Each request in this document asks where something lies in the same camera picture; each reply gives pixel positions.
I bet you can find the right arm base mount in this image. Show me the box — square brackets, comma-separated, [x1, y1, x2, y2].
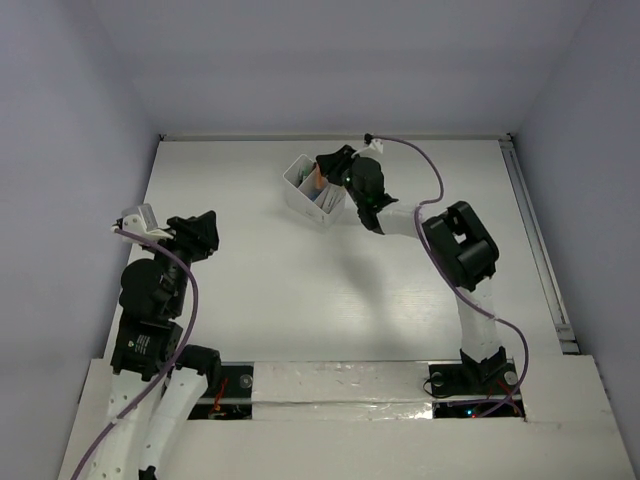
[422, 347, 525, 419]

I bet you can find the white three-compartment organizer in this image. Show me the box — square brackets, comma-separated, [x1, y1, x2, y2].
[283, 154, 346, 228]

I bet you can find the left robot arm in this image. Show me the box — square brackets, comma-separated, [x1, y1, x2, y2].
[71, 204, 222, 479]

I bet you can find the orange capsule eraser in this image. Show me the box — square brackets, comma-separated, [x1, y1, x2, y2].
[309, 169, 325, 201]

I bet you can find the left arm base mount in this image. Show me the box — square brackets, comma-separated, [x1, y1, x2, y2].
[179, 345, 254, 420]

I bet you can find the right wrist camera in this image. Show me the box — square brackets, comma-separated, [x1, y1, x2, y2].
[351, 133, 384, 160]

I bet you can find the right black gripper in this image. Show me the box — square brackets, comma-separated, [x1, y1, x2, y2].
[318, 144, 367, 208]

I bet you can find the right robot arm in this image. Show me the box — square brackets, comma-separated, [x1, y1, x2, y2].
[315, 136, 511, 396]

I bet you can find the clear green gel pen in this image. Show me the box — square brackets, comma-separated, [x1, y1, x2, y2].
[298, 164, 315, 185]

